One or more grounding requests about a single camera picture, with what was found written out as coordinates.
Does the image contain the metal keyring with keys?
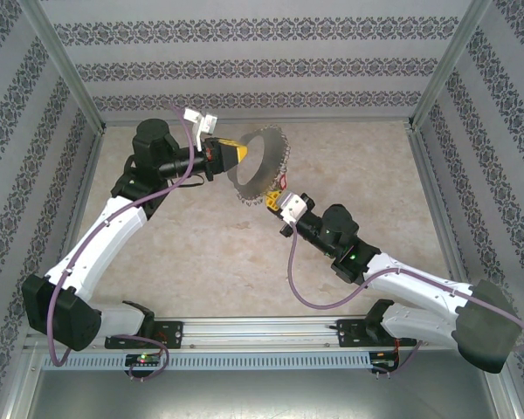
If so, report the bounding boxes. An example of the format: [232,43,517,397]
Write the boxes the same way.
[225,123,293,207]

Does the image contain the aluminium back beam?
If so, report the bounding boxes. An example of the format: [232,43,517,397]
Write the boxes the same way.
[102,116,414,127]

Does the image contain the circuit board with green light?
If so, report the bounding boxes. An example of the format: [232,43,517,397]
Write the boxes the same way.
[125,354,163,368]

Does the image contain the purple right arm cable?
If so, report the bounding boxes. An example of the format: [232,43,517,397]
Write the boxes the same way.
[286,220,524,381]

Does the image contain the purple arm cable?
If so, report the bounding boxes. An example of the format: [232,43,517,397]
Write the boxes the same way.
[286,220,524,381]
[47,104,202,384]

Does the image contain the aluminium side rail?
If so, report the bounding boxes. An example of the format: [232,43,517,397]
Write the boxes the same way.
[408,126,475,285]
[41,128,108,319]

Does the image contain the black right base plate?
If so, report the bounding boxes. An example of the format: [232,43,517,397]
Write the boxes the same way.
[336,318,420,349]

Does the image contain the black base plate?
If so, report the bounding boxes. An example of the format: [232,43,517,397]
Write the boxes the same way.
[336,318,420,349]
[104,320,185,350]

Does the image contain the aluminium corner post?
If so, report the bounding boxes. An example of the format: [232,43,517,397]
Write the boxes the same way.
[19,0,108,132]
[408,0,493,130]

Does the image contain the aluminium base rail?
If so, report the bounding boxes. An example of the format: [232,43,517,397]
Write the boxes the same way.
[25,317,499,350]

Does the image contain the small circuit board with wires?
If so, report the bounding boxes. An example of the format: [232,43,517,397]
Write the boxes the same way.
[371,355,399,373]

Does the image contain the slotted grey cable duct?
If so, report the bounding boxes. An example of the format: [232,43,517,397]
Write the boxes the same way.
[41,352,373,370]

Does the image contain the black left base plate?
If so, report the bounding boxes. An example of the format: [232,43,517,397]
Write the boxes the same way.
[104,320,185,350]

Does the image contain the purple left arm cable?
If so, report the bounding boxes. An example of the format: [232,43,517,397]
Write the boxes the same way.
[47,104,202,384]

